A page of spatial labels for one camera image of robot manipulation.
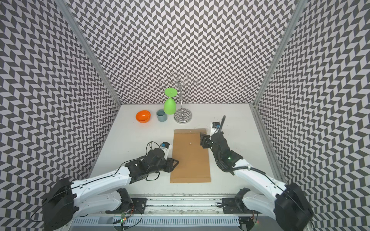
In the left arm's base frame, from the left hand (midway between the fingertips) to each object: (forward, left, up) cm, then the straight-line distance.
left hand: (176, 163), depth 79 cm
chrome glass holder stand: (+40, -1, -6) cm, 41 cm away
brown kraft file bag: (+4, -10, -13) cm, 17 cm away
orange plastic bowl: (+37, +27, -3) cm, 46 cm away
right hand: (+13, -17, +8) cm, 23 cm away
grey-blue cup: (+37, +13, -3) cm, 39 cm away
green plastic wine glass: (+30, +4, +15) cm, 34 cm away
